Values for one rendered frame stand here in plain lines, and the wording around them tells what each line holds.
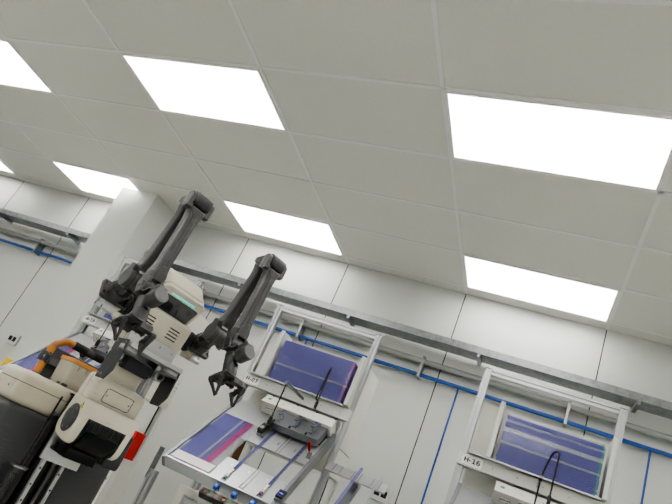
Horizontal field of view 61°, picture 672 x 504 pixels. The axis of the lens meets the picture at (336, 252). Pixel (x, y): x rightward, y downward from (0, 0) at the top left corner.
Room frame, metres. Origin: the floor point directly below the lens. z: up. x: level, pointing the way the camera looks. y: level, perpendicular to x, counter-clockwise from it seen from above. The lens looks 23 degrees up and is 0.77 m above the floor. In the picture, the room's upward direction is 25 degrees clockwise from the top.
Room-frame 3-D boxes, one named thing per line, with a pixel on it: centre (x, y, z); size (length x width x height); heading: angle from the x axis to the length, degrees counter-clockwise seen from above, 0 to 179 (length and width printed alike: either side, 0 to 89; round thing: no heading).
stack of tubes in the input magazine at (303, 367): (3.67, -0.20, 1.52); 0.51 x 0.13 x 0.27; 65
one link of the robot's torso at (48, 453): (2.43, 0.52, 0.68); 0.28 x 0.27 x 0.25; 130
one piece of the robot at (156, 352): (2.29, 0.49, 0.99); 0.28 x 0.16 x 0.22; 130
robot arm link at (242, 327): (2.29, 0.21, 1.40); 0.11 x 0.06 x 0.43; 129
